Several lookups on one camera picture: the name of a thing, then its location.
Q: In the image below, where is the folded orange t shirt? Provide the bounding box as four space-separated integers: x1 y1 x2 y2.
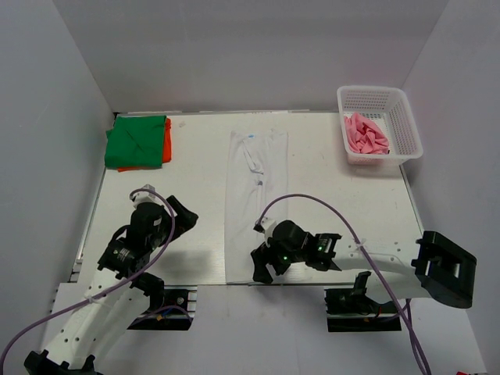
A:
117 117 172 173

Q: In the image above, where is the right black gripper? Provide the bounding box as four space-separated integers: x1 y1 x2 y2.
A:
252 238 307 285

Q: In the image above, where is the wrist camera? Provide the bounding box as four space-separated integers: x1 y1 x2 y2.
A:
126 184 164 252
253 217 310 261

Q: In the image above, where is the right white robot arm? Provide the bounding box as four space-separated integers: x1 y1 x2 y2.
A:
251 223 477 312

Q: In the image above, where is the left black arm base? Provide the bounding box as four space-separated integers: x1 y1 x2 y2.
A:
128 287 198 332

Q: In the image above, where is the white plastic basket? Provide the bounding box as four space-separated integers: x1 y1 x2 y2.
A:
337 85 423 166

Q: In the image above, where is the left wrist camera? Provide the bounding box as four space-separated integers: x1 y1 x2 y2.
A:
126 184 164 252

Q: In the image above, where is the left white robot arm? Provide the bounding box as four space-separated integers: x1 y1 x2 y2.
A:
24 187 198 374

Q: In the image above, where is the white t shirt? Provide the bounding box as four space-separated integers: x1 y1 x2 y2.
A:
224 131 288 284

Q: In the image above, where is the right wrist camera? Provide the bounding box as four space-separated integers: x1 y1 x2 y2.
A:
253 217 310 261

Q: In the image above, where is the folded green t shirt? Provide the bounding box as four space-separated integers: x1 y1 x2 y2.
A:
104 116 167 170

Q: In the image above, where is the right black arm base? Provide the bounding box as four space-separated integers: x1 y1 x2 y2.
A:
324 288 402 333

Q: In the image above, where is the pink t shirt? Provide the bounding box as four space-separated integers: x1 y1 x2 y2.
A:
344 112 389 155

